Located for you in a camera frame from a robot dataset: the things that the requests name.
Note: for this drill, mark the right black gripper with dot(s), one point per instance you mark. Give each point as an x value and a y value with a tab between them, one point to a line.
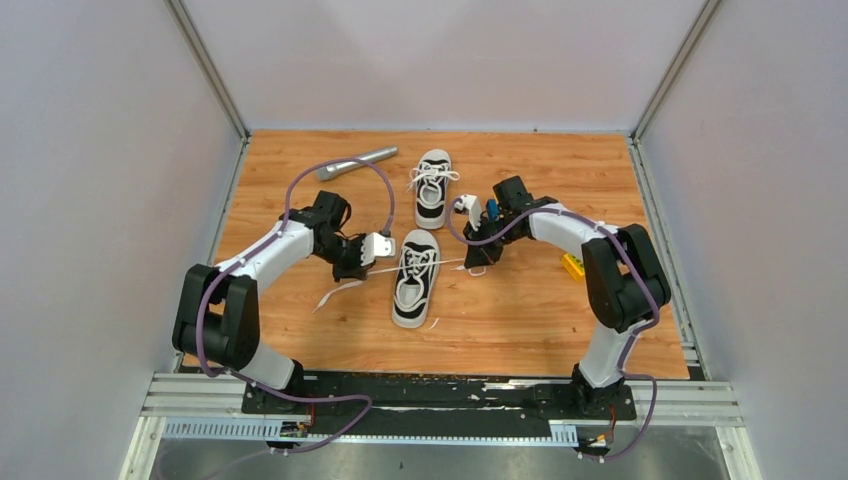
482	255

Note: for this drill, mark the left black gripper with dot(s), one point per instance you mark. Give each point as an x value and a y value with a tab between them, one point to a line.
355	270

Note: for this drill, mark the black white sneaker with laces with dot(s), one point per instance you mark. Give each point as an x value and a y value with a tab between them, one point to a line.
430	179

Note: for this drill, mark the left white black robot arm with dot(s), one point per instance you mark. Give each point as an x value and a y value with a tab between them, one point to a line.
218	313

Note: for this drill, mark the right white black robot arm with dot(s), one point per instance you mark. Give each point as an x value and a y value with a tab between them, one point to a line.
625	282

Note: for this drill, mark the blue toy block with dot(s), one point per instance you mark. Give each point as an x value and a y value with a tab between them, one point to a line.
492	210

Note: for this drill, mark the grey metal cylinder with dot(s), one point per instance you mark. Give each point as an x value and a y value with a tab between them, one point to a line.
340	167

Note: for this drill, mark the yellow green building block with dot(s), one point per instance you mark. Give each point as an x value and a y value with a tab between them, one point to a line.
573	266

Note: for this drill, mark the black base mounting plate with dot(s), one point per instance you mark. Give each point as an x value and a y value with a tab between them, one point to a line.
449	407

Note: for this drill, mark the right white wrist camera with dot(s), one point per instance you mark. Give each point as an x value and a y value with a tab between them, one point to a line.
469	205

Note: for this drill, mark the aluminium frame rail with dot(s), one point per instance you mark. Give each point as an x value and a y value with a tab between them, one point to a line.
192	426

